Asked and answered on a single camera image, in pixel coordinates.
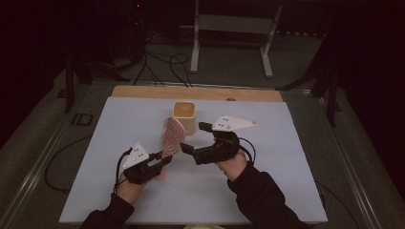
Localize right hand-held gripper cable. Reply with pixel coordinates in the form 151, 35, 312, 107
238, 136, 361, 229

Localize white board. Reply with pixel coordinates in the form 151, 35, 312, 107
58, 95, 329, 225

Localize black floor cables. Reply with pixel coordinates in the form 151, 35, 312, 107
133, 30, 194, 89

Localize person's right hand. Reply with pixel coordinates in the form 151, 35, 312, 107
218, 150, 248, 182

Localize left hand-held gripper cable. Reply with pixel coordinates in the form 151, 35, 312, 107
43, 135, 133, 195

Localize hand-held gripper cable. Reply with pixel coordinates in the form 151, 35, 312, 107
238, 136, 361, 229
43, 135, 133, 195

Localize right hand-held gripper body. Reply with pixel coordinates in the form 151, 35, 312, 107
194, 114, 257, 166

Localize person's left hand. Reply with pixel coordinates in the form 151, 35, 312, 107
115, 173, 151, 206

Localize beige square cup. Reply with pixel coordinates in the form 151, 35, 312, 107
172, 101, 197, 136

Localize metal floor rail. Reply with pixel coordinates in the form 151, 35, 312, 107
0, 80, 94, 229
313, 94, 383, 229

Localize white metal stand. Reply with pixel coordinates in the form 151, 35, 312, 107
189, 0, 284, 79

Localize black stand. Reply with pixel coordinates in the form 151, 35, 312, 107
275, 31, 342, 128
56, 52, 132, 115

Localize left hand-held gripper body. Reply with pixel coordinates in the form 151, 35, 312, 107
122, 142, 166, 186

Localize pink hairbrush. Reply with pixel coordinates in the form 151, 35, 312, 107
156, 116, 186, 181

